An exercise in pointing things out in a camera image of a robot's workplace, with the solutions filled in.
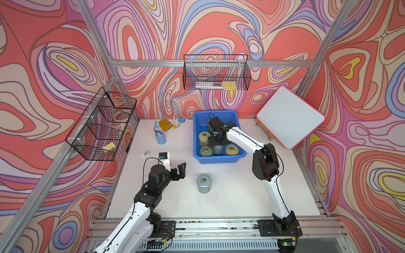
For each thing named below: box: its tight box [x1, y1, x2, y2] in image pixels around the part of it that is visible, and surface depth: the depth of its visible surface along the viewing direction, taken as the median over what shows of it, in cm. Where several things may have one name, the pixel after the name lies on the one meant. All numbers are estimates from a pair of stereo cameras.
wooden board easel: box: [255, 118, 276, 141], surface depth 110 cm
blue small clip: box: [176, 117, 186, 128], surface depth 121 cm
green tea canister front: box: [199, 144, 214, 157], surface depth 93 cm
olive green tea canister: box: [198, 131, 211, 147], surface depth 101 cm
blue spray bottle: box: [153, 121, 167, 145], surface depth 103 cm
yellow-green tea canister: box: [225, 144, 239, 155], surface depth 93 cm
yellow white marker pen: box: [172, 115, 177, 130], surface depth 117 cm
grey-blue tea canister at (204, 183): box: [196, 173, 213, 194], surface depth 82 cm
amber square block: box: [158, 118, 173, 132], surface depth 118 cm
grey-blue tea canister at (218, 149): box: [213, 144, 225, 155], surface depth 97 cm
